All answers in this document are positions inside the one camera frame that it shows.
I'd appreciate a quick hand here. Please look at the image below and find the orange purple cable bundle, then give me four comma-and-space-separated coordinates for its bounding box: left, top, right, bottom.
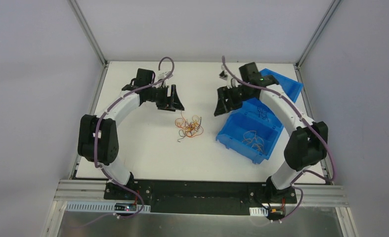
174, 111, 205, 143

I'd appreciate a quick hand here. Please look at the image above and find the aluminium frame rail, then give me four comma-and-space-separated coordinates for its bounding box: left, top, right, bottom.
55, 180, 349, 216

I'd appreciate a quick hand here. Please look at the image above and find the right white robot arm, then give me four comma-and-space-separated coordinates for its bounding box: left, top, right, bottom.
214, 62, 329, 202

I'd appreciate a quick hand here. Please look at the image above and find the dark purple thin cable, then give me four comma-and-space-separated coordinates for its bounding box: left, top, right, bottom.
254, 104, 273, 121

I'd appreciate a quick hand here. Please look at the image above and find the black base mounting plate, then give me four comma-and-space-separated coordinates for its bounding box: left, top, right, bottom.
104, 179, 297, 215

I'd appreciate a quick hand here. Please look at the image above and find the blue plastic compartment bin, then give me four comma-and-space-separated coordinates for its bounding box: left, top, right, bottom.
216, 68, 303, 165

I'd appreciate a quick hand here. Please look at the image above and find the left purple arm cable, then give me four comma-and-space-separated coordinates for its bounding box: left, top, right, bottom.
94, 57, 175, 220

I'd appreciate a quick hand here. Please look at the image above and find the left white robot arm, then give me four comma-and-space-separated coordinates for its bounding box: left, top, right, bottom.
78, 69, 184, 200

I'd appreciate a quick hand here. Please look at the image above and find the yellow thin cable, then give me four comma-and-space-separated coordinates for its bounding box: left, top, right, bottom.
241, 130, 267, 153

